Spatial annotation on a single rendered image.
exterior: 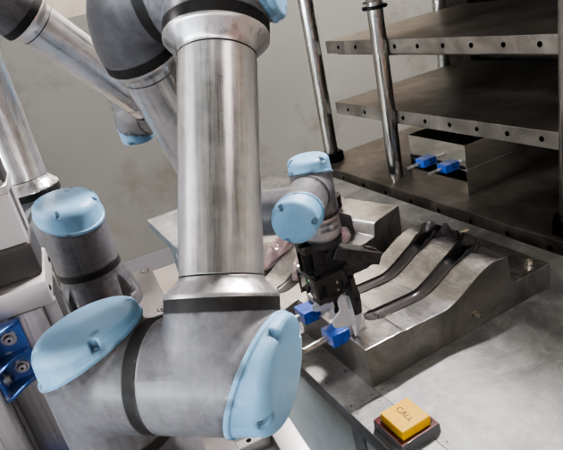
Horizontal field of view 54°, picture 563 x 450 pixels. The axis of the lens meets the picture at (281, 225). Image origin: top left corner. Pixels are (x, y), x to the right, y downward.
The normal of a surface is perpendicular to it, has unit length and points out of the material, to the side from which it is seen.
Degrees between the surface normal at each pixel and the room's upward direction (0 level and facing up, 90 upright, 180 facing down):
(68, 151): 90
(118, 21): 110
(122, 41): 126
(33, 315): 90
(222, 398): 72
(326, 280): 90
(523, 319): 0
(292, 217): 90
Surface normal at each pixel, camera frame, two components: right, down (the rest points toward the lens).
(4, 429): 0.38, 0.29
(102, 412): -0.24, 0.38
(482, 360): -0.20, -0.90
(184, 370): -0.34, -0.18
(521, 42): -0.86, 0.35
